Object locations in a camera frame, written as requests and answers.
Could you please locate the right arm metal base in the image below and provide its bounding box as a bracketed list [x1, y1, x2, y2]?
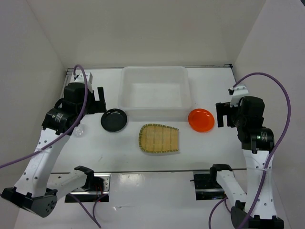
[190, 171, 225, 200]

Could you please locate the left arm metal base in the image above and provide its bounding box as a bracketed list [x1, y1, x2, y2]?
[70, 173, 111, 203]

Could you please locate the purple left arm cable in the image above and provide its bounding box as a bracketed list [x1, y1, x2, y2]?
[0, 64, 102, 228]

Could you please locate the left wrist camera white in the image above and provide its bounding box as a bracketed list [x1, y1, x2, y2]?
[72, 72, 93, 93]

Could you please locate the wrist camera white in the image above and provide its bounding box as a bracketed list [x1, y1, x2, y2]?
[228, 84, 249, 107]
[72, 72, 93, 93]

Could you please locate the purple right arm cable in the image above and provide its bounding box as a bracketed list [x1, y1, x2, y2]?
[208, 72, 292, 229]

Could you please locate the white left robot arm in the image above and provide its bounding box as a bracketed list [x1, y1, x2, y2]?
[0, 83, 105, 218]

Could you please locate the black round plate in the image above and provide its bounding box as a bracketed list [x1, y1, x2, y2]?
[101, 108, 128, 133]

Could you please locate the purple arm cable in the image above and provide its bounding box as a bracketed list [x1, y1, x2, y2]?
[208, 72, 292, 229]
[0, 64, 102, 228]

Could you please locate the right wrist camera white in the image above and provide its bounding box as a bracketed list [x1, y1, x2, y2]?
[228, 84, 249, 107]

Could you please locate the clear plastic cup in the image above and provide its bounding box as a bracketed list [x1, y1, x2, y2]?
[73, 124, 85, 137]

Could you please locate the orange round plate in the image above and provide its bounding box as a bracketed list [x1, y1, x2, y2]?
[188, 108, 215, 132]

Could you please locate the woven bamboo tray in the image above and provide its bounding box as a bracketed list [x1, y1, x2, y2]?
[138, 124, 179, 154]

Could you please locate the clear plastic bin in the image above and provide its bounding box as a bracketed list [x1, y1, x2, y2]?
[118, 66, 193, 121]

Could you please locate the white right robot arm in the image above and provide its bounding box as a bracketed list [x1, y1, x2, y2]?
[209, 96, 284, 229]

